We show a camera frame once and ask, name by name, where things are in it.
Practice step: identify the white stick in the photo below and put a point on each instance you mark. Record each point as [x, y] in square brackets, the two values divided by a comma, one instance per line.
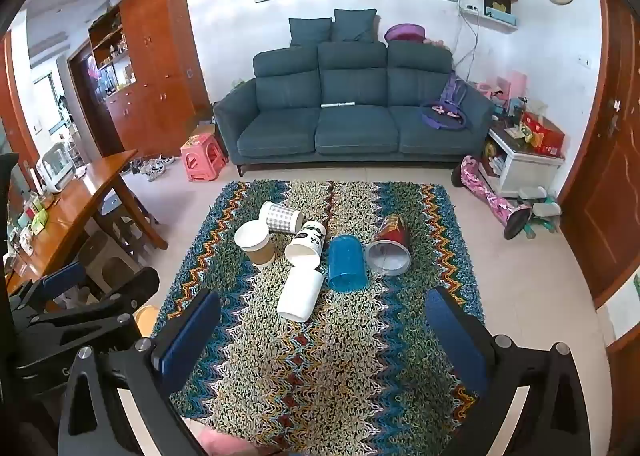
[339, 104]

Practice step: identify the round wooden stool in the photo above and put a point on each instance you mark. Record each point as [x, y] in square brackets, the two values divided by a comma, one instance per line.
[146, 320]

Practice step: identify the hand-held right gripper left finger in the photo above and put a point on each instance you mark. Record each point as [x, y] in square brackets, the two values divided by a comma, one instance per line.
[185, 338]

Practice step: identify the pink plastic stool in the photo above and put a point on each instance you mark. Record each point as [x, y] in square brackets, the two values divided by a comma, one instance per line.
[200, 158]

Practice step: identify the wall shelf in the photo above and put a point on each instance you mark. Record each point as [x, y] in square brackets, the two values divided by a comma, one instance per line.
[497, 10]

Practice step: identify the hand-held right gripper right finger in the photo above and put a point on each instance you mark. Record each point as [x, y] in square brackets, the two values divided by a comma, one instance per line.
[455, 336]

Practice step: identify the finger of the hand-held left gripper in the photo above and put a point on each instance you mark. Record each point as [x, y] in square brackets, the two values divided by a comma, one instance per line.
[131, 287]
[64, 280]

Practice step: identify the colourful zigzag rug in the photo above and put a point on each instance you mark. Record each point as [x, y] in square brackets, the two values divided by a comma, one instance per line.
[325, 366]

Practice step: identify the white panda print cup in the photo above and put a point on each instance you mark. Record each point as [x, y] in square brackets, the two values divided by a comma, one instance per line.
[309, 241]

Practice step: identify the white side table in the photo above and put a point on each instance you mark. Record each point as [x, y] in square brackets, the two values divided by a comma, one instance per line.
[525, 168]

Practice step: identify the pink hoverboard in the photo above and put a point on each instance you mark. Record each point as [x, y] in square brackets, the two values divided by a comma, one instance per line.
[492, 196]

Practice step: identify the red cardboard box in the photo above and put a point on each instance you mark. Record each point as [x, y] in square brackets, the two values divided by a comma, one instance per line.
[545, 135]

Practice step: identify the white countertop appliance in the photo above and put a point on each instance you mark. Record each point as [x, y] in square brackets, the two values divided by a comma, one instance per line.
[55, 168]

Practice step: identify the pile of sneakers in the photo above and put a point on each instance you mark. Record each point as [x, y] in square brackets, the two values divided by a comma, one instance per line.
[152, 166]

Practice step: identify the wooden cabinet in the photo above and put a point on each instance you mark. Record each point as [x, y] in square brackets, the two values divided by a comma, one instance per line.
[155, 60]

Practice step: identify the teal three-seat sofa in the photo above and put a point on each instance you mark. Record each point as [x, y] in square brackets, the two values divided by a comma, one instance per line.
[350, 130]

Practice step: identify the plain white cup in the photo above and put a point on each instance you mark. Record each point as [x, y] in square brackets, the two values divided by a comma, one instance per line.
[299, 295]

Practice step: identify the purple backpack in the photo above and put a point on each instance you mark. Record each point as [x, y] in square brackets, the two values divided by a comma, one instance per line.
[452, 90]

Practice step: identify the purple flat bag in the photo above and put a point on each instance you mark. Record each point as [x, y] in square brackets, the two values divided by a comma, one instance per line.
[445, 119]

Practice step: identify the grey plastic stool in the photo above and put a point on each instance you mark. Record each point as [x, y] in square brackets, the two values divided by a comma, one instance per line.
[110, 261]

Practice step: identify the paper cup with brown sleeve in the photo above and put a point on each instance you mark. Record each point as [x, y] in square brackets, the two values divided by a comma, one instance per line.
[256, 246]

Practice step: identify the pink toy set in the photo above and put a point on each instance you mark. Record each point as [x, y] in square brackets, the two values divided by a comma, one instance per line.
[500, 88]

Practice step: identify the checkered white cup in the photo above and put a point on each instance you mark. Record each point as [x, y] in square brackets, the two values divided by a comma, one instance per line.
[281, 218]

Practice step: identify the teal cushion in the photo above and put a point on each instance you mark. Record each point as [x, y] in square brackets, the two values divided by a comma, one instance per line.
[310, 31]
[354, 25]

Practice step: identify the blue transparent cup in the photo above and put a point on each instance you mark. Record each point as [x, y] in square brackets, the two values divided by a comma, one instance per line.
[346, 263]

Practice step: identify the wooden table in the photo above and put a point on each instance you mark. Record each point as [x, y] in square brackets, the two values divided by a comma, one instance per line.
[85, 191]

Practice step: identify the red printed cup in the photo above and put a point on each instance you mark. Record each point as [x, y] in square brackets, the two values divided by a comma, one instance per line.
[392, 241]

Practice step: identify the wooden door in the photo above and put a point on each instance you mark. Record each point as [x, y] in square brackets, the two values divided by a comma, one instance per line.
[607, 160]

